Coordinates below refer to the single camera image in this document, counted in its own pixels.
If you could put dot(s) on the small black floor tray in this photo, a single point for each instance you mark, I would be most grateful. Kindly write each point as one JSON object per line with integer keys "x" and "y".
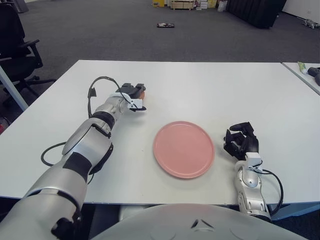
{"x": 165, "y": 25}

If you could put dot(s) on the pink round plate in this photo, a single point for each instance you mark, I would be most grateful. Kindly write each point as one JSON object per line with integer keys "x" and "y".
{"x": 183, "y": 150}

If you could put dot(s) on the white desk leg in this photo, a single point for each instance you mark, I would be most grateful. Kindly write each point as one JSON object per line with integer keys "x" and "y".
{"x": 12, "y": 90}

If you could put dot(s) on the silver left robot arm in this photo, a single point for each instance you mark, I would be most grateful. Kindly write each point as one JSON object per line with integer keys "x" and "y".
{"x": 85, "y": 140}

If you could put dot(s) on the yellow box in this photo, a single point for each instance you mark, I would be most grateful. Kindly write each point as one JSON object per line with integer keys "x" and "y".
{"x": 158, "y": 3}

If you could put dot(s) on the wooden crate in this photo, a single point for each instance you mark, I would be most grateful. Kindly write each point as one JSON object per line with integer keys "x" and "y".
{"x": 182, "y": 5}

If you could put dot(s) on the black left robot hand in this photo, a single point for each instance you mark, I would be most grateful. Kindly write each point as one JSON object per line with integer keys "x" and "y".
{"x": 130, "y": 88}

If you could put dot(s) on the black curtain partition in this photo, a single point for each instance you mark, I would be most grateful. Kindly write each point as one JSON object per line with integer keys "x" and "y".
{"x": 253, "y": 12}

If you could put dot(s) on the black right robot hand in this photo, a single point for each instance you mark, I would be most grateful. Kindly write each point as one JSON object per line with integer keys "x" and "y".
{"x": 252, "y": 145}

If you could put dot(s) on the grey robot torso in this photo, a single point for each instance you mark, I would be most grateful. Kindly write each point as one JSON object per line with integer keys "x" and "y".
{"x": 175, "y": 225}

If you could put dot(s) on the small red object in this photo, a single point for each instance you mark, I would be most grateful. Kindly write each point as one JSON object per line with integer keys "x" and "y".
{"x": 1, "y": 126}

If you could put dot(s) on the black office chair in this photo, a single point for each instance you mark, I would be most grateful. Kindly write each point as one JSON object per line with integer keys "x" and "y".
{"x": 11, "y": 37}

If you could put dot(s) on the small grey floor robot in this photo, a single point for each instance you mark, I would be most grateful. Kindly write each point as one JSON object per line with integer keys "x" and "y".
{"x": 310, "y": 23}

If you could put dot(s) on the grey bin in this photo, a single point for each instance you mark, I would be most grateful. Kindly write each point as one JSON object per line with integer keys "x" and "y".
{"x": 22, "y": 2}

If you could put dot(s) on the black handheld controller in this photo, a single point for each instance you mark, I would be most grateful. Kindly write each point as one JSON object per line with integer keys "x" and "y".
{"x": 314, "y": 71}
{"x": 318, "y": 80}

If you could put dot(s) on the green white tube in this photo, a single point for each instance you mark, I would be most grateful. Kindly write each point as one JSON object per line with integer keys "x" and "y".
{"x": 302, "y": 67}

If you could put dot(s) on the white plastic bag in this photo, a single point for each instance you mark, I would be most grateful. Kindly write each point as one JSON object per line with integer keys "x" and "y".
{"x": 222, "y": 6}

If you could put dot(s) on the stack of cardboard boxes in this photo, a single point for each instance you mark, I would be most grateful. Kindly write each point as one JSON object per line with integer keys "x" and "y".
{"x": 207, "y": 4}

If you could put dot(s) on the red-yellow apple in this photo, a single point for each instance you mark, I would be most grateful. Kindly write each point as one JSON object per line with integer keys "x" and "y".
{"x": 142, "y": 95}

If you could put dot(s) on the blue-grey table frame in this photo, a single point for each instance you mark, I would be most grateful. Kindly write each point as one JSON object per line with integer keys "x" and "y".
{"x": 295, "y": 211}

